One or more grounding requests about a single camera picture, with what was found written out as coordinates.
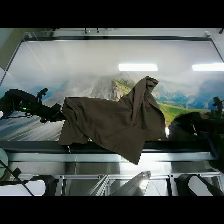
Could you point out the brown T-shirt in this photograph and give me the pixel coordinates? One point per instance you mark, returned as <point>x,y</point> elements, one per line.
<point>110,123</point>

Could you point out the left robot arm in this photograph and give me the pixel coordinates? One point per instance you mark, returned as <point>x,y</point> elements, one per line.
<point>20,101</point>

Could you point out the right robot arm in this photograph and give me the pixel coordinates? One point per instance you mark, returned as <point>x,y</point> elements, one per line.
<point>186,125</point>

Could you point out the silver frame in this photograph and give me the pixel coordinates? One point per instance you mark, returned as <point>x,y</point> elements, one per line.
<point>100,158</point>

